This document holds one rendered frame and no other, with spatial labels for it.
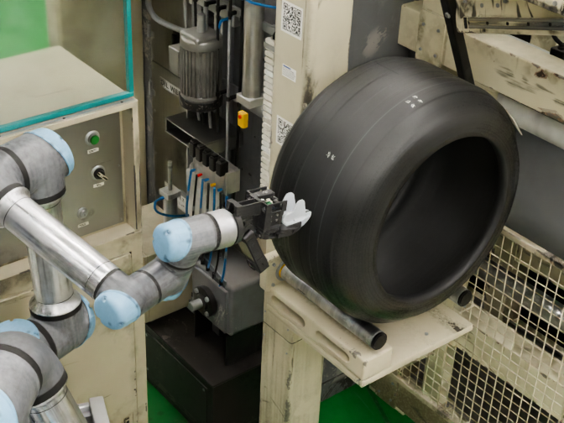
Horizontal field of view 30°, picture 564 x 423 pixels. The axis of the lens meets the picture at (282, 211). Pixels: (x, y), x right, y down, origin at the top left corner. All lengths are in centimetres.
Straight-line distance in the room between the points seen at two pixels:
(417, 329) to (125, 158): 84
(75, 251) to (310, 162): 52
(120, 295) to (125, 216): 83
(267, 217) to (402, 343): 64
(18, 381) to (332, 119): 92
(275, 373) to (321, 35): 101
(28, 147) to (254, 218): 48
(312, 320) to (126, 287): 66
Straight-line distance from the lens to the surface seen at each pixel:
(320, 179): 216
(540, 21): 241
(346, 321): 243
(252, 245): 208
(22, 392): 162
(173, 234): 195
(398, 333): 258
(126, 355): 294
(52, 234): 204
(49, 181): 221
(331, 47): 241
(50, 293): 235
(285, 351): 284
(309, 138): 221
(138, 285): 198
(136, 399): 307
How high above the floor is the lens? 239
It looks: 32 degrees down
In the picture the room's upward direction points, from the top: 3 degrees clockwise
